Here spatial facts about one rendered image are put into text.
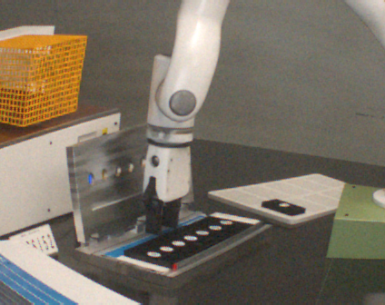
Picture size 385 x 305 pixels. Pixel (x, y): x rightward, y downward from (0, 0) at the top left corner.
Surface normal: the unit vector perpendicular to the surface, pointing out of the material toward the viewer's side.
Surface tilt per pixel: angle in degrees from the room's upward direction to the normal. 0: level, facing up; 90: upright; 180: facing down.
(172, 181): 89
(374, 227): 90
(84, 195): 79
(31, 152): 90
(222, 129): 90
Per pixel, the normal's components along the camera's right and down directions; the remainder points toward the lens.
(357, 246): -0.20, 0.19
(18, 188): 0.89, 0.18
